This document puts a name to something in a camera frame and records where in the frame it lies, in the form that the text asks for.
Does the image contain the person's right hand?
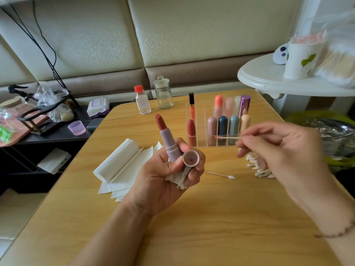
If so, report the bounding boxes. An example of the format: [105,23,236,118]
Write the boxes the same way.
[236,121,347,219]

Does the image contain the person's left hand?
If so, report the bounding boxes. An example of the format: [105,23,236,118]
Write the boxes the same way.
[126,137,206,216]

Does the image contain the white tissue sheet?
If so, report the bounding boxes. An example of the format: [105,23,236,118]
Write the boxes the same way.
[166,162,193,191]

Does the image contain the pile of cotton swabs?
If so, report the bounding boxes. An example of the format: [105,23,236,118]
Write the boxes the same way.
[245,151,277,180]

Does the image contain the stack of white tissues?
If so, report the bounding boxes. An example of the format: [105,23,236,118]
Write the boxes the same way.
[92,138,163,202]

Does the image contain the mauve lipstick cap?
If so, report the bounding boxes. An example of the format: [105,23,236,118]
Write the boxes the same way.
[182,149,201,168]

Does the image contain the red lipstick mauve tube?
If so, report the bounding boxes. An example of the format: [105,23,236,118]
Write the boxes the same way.
[155,113,183,163]

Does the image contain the thin wooden cotton swab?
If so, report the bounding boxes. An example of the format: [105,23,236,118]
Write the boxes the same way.
[205,170,236,181]
[214,135,246,142]

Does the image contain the red lipstick pink tube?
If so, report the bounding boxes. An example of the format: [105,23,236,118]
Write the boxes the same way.
[187,119,197,147]

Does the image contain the clear acrylic lipstick organizer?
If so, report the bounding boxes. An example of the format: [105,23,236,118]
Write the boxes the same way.
[189,92,252,146]

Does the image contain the person's right forearm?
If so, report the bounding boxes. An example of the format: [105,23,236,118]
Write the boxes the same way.
[311,188,355,266]

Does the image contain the yellow-green bin with bag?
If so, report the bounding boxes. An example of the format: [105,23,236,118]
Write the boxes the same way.
[285,110,355,167]

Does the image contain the clear bottle red cap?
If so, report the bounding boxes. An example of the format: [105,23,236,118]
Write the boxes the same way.
[133,85,152,115]

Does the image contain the white round side table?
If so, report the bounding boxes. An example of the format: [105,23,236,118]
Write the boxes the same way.
[237,54,355,99]

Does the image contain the glass jar with lid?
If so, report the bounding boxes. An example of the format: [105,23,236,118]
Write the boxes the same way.
[153,75,174,110]

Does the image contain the wet wipes pack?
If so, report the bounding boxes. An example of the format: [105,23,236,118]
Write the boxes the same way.
[87,97,111,117]

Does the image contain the small purple plastic cup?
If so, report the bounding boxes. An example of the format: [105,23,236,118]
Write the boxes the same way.
[67,120,87,136]

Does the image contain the white mug green leaf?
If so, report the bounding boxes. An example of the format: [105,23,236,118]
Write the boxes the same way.
[283,35,328,80]

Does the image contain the white panda figure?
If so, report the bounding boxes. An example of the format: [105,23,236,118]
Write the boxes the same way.
[272,43,290,65]

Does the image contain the white power bank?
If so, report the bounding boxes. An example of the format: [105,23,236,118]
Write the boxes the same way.
[37,148,72,175]

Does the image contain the black low shelf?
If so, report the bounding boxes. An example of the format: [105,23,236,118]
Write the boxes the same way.
[0,105,136,194]

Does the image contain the crumpled clear plastic bag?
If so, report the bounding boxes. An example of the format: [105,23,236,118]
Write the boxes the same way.
[34,82,75,123]

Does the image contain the beige padded backrest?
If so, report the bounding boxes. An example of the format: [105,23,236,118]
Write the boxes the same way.
[0,0,303,98]

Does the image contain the pink tray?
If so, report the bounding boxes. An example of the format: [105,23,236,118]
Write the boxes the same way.
[0,103,50,148]

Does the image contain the green plastic wrapper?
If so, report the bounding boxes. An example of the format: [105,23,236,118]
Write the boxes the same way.
[0,125,14,144]

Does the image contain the jar with wooden lid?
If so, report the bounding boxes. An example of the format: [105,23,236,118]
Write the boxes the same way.
[0,96,24,119]

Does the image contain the black clip tool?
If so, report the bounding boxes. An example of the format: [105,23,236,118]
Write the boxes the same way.
[7,84,38,103]

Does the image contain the thin wrist bracelet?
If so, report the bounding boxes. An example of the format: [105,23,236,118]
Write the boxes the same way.
[313,219,355,239]

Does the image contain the black cables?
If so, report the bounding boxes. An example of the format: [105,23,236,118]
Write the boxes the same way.
[0,1,73,103]

